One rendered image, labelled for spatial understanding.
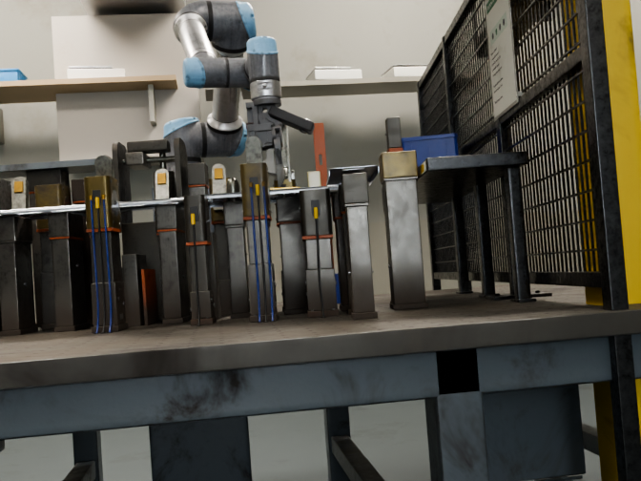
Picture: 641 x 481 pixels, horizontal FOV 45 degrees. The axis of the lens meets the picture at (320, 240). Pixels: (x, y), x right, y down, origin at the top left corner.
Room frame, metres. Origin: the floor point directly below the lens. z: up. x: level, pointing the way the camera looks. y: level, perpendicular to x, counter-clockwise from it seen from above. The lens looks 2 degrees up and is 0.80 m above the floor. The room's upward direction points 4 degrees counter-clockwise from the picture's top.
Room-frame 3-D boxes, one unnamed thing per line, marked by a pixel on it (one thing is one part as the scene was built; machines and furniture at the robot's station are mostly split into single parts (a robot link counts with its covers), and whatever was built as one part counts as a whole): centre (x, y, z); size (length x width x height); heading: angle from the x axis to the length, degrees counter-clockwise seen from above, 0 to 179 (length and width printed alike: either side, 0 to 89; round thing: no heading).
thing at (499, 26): (1.83, -0.47, 1.30); 0.23 x 0.02 x 0.31; 1
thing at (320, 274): (1.72, 0.01, 0.84); 0.12 x 0.07 x 0.28; 1
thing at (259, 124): (1.87, 0.11, 1.16); 0.09 x 0.08 x 0.12; 91
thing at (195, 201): (1.74, 0.28, 0.84); 0.10 x 0.05 x 0.29; 1
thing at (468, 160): (2.13, -0.35, 1.02); 0.90 x 0.22 x 0.03; 1
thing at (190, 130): (2.53, 0.42, 1.27); 0.13 x 0.12 x 0.14; 106
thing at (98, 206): (1.73, 0.49, 0.87); 0.12 x 0.07 x 0.35; 1
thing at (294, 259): (1.92, 0.07, 0.84); 0.07 x 0.04 x 0.29; 91
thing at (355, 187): (1.55, -0.08, 0.84); 0.05 x 0.05 x 0.29; 1
